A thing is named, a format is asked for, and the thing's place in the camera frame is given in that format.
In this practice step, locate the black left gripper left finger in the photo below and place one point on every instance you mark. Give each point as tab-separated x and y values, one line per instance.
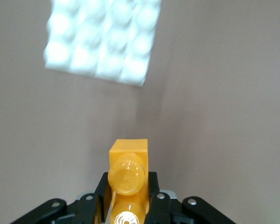
88	206

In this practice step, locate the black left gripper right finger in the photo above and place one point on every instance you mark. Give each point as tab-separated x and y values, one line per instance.
159	210

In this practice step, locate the yellow two-stud toy block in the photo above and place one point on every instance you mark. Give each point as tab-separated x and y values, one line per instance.
128	163

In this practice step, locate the white studded base plate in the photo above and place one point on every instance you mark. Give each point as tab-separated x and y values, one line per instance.
102	39

